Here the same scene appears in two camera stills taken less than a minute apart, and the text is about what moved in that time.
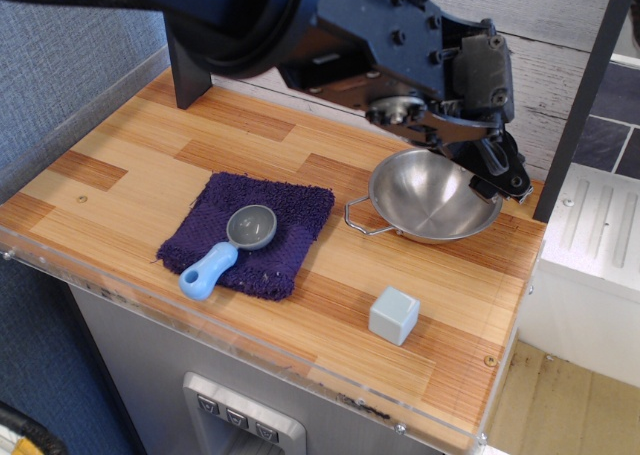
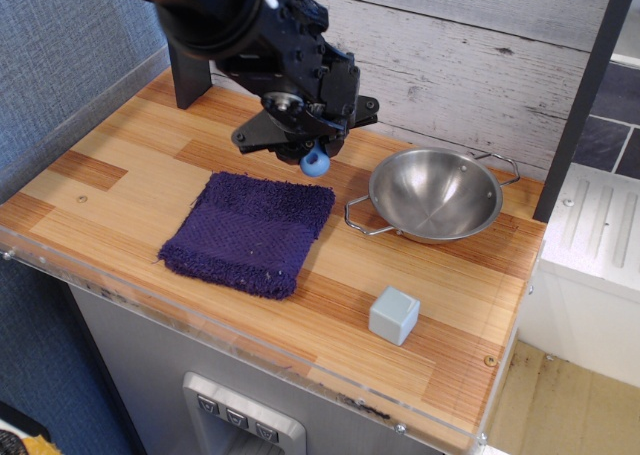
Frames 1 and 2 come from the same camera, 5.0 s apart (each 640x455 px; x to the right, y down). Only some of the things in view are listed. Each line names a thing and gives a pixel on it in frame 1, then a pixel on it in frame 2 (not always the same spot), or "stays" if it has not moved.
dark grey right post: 612,26 stays
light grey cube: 393,315 stays
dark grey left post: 189,52 stays
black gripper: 385,47 to 310,86
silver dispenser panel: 225,421 stays
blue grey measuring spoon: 249,227 to 316,162
